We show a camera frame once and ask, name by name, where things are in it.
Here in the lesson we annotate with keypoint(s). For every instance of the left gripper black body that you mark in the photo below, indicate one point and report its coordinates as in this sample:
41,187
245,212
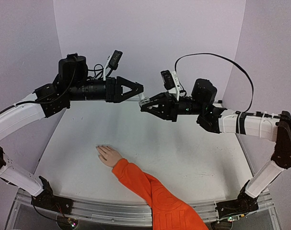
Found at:
110,95

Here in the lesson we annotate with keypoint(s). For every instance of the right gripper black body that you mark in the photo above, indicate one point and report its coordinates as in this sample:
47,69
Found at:
172,107

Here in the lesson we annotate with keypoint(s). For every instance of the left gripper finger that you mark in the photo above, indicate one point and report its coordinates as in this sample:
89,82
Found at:
123,83
120,97

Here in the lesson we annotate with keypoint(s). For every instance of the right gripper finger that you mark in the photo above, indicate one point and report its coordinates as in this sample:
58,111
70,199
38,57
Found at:
161,98
163,113

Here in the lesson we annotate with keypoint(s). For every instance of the clear nail polish bottle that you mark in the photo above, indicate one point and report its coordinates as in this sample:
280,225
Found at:
143,99

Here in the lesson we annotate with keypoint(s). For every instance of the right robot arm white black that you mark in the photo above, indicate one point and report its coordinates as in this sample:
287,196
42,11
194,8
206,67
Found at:
276,128

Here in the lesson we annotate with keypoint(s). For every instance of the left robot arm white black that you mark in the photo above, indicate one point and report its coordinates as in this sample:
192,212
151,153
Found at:
72,83

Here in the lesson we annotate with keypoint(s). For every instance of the orange sleeve forearm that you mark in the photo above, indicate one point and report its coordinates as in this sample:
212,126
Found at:
168,211

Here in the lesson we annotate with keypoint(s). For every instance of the mannequin hand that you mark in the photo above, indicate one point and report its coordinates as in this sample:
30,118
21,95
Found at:
108,155

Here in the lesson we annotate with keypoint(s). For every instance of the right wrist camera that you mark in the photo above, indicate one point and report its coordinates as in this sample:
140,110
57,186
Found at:
170,82

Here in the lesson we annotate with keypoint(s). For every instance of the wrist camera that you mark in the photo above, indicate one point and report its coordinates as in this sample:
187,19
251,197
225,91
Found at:
170,82
112,63

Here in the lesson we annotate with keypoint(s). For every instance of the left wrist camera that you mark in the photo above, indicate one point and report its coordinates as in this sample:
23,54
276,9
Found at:
112,63

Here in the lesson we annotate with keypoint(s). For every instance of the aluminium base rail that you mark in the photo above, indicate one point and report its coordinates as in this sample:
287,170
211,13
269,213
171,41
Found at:
101,215

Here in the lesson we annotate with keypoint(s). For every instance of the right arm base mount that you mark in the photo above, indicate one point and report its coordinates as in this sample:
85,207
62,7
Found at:
242,205

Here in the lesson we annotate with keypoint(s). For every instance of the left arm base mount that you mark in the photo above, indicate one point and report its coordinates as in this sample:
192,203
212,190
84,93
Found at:
47,200

